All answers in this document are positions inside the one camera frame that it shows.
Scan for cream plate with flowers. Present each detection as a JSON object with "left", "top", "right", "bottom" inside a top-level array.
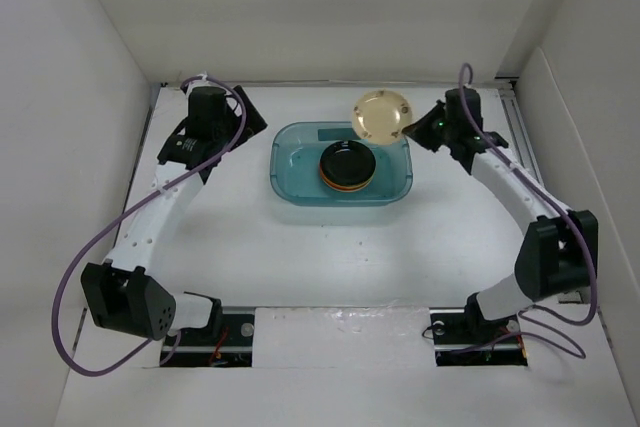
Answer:
[{"left": 351, "top": 90, "right": 413, "bottom": 145}]

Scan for black plate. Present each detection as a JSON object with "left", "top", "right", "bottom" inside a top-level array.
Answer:
[
  {"left": 321, "top": 176, "right": 373, "bottom": 185},
  {"left": 319, "top": 141, "right": 377, "bottom": 183}
]

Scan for orange plate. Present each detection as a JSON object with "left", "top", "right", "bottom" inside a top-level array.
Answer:
[
  {"left": 322, "top": 178, "right": 371, "bottom": 192},
  {"left": 326, "top": 183, "right": 368, "bottom": 193}
]

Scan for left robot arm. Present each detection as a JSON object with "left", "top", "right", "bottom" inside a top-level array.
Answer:
[{"left": 81, "top": 80, "right": 267, "bottom": 344}]

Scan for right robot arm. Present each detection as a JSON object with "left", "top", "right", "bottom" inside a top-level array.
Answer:
[{"left": 403, "top": 87, "right": 599, "bottom": 341}]

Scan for teal transparent plastic bin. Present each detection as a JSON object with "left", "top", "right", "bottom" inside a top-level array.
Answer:
[{"left": 270, "top": 121, "right": 413, "bottom": 207}]

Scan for aluminium rail right side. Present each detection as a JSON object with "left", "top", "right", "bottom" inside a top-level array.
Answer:
[{"left": 496, "top": 77, "right": 541, "bottom": 181}]

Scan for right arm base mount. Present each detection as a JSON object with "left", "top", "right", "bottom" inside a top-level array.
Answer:
[{"left": 422, "top": 307, "right": 528, "bottom": 367}]

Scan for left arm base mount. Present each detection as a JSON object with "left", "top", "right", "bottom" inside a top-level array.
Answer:
[{"left": 160, "top": 309, "right": 255, "bottom": 368}]

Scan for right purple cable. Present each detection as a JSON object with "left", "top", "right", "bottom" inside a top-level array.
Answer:
[{"left": 449, "top": 62, "right": 600, "bottom": 361}]

